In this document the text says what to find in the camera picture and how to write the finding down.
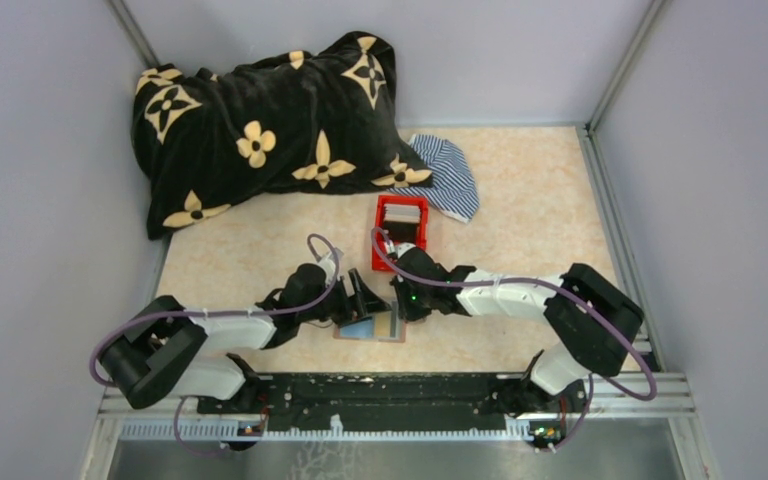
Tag pink leather card holder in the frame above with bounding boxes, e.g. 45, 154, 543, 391
333, 299, 406, 343

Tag blue striped cloth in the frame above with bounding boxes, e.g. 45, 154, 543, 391
389, 134, 480, 224

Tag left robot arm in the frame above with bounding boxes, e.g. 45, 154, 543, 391
94, 260, 391, 409

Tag black card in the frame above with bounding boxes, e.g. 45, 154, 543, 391
382, 222, 420, 245

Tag grey cards in bin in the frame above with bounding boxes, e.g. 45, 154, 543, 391
383, 203, 422, 224

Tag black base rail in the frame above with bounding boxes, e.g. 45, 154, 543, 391
197, 373, 587, 432

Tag red plastic bin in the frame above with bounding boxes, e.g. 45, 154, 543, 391
370, 193, 430, 273

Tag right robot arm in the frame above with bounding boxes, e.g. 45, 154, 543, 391
381, 243, 645, 400

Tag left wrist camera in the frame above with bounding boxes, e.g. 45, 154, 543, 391
316, 249, 344, 284

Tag black floral blanket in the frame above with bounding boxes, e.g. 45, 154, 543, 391
131, 31, 435, 240

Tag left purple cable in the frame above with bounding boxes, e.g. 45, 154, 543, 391
89, 233, 342, 458

